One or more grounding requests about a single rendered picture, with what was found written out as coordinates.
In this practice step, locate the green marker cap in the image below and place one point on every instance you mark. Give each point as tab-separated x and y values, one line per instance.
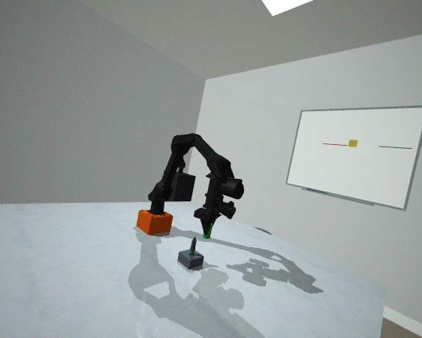
209	232

